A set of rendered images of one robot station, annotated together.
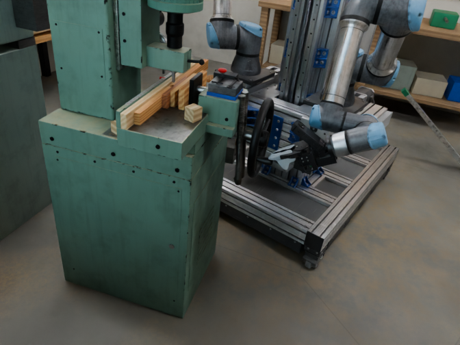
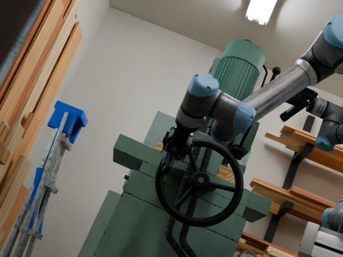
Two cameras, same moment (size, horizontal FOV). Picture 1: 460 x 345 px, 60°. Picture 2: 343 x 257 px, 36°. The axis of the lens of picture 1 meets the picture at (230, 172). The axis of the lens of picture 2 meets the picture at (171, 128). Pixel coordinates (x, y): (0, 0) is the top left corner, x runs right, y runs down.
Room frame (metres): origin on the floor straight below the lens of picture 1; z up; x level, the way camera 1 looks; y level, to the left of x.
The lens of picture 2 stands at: (0.78, -1.66, 0.39)
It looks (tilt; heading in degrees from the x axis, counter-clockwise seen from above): 18 degrees up; 78
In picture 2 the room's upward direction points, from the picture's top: 24 degrees clockwise
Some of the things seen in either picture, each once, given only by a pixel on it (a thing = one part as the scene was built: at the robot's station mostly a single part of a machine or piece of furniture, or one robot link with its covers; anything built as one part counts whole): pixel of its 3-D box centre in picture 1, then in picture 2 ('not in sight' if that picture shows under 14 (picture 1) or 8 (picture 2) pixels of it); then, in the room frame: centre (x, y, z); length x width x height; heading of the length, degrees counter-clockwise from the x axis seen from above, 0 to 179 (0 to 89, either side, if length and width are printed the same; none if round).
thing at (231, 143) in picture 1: (223, 149); not in sight; (1.57, 0.04, 0.58); 0.12 x 0.08 x 0.08; 77
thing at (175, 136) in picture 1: (198, 111); (190, 177); (1.31, 0.14, 0.87); 0.61 x 0.30 x 0.06; 167
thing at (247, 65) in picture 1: (246, 61); not in sight; (1.98, -0.02, 0.87); 0.15 x 0.15 x 0.10
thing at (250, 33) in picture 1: (248, 37); not in sight; (1.98, -0.01, 0.98); 0.13 x 0.12 x 0.14; 103
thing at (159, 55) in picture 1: (168, 59); not in sight; (1.36, 0.26, 1.03); 0.14 x 0.07 x 0.09; 77
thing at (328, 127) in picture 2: not in sight; (331, 135); (1.74, 0.05, 1.26); 0.11 x 0.08 x 0.11; 103
